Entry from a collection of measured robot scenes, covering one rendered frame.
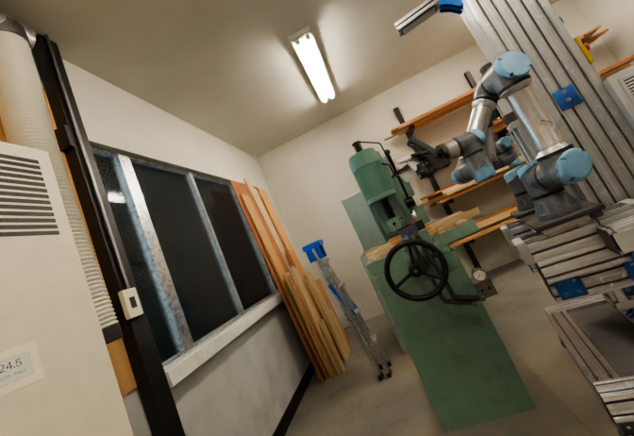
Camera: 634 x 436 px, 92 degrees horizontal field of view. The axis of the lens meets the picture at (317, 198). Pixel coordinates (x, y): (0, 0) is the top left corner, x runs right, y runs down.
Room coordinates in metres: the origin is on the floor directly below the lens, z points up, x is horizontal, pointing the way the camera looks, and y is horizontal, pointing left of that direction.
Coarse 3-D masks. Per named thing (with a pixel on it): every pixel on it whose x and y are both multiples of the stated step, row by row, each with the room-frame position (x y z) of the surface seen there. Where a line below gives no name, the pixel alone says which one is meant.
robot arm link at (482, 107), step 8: (480, 88) 1.23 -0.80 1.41; (480, 96) 1.24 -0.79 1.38; (488, 96) 1.23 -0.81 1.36; (496, 96) 1.23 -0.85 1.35; (472, 104) 1.28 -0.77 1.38; (480, 104) 1.24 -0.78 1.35; (488, 104) 1.24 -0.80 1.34; (496, 104) 1.25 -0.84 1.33; (472, 112) 1.27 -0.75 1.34; (480, 112) 1.24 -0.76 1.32; (488, 112) 1.24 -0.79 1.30; (472, 120) 1.26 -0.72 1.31; (480, 120) 1.24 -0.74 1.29; (488, 120) 1.24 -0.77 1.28; (472, 128) 1.25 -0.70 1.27; (480, 128) 1.23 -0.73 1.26; (456, 168) 1.28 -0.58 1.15; (456, 176) 1.27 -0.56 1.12
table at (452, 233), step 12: (444, 228) 1.77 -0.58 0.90; (456, 228) 1.61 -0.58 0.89; (468, 228) 1.60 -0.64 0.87; (444, 240) 1.63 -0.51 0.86; (456, 240) 1.62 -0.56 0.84; (396, 252) 1.68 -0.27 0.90; (420, 252) 1.56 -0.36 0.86; (432, 252) 1.55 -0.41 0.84; (372, 264) 1.71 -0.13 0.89; (396, 264) 1.69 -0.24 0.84
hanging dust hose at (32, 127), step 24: (0, 48) 1.10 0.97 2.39; (24, 48) 1.16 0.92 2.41; (0, 72) 1.09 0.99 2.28; (24, 72) 1.14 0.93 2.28; (0, 96) 1.09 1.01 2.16; (24, 96) 1.11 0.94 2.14; (24, 120) 1.09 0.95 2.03; (48, 120) 1.18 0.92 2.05; (24, 144) 1.08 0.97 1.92; (48, 144) 1.14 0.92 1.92; (72, 192) 1.17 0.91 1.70; (72, 216) 1.14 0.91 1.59; (96, 264) 1.18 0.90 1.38; (96, 288) 1.15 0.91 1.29; (96, 312) 1.13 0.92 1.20; (120, 336) 1.18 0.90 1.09
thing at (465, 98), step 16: (592, 32) 3.26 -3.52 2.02; (624, 64) 3.25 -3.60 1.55; (464, 96) 3.43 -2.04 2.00; (400, 112) 3.97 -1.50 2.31; (432, 112) 3.50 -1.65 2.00; (448, 112) 3.83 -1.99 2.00; (400, 128) 3.57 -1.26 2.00; (416, 128) 3.91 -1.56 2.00; (496, 128) 3.48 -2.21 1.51; (432, 176) 3.97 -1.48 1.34; (496, 176) 3.45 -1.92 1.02; (448, 192) 3.48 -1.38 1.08; (464, 192) 3.51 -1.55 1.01; (448, 208) 3.97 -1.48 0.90; (512, 208) 3.51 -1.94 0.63; (480, 224) 3.55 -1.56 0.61; (496, 224) 3.56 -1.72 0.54; (464, 240) 3.55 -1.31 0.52
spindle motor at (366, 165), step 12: (360, 156) 1.75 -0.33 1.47; (372, 156) 1.75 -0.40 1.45; (360, 168) 1.76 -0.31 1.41; (372, 168) 1.74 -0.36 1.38; (360, 180) 1.80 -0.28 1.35; (372, 180) 1.75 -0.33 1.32; (384, 180) 1.76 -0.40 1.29; (372, 192) 1.76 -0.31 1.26; (384, 192) 1.75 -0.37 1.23; (372, 204) 1.82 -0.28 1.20
